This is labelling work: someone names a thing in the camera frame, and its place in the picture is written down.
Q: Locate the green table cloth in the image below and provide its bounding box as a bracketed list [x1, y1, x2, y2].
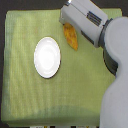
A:
[0, 8, 124, 123]

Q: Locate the white round plate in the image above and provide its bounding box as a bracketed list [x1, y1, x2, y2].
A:
[34, 37, 61, 78]

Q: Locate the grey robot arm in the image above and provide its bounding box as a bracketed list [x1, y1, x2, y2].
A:
[60, 0, 128, 128]

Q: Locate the golden braided bread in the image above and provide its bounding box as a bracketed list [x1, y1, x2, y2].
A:
[63, 23, 78, 50]

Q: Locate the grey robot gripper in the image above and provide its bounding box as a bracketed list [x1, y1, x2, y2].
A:
[59, 0, 110, 48]

